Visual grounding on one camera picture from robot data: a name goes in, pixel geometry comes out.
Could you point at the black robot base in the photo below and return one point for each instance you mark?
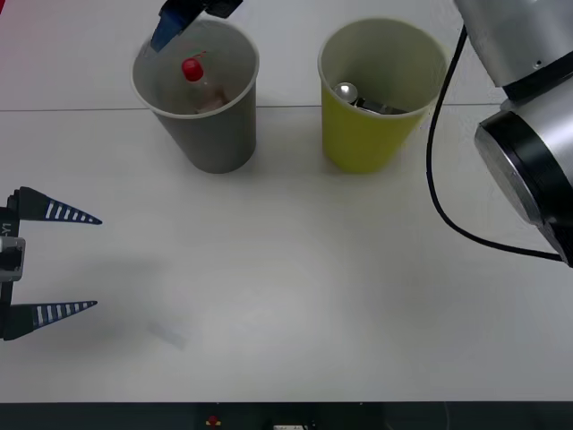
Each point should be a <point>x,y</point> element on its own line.
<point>89,416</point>

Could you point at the red button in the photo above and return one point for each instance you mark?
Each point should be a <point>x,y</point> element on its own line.
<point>213,421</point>

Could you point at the grey plastic bin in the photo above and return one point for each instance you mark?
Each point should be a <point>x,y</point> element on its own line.
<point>215,139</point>

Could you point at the silver and black right arm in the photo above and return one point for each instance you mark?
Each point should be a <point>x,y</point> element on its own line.
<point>515,40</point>

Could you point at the dark drink can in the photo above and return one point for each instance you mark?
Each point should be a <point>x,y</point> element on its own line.
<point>345,92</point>

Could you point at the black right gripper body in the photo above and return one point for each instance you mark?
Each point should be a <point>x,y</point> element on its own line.
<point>188,4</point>

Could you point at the clear bottle with red cap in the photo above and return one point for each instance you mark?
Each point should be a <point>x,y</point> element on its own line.
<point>192,71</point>

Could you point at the silver and black left arm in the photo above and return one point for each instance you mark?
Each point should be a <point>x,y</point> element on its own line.
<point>11,257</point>

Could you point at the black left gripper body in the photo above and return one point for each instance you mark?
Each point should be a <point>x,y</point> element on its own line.
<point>13,219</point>

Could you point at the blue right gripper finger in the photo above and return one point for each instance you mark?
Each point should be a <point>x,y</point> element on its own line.
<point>170,29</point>

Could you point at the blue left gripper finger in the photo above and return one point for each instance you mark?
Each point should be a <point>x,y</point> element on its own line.
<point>27,320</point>
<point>40,208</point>

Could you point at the yellow-green plastic bin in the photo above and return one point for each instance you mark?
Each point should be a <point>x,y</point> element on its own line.
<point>358,143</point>

